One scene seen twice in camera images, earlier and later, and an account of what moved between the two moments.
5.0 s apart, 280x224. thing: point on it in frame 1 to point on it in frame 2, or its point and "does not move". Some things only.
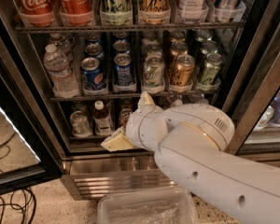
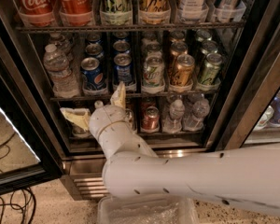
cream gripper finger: x=118 y=142 to x=77 y=116
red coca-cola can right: x=76 y=3 does not move
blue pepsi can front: x=92 y=75 does not move
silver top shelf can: x=228 y=3 does not move
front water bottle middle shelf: x=64 y=82 does not move
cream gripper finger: x=145 y=103 to x=119 y=97
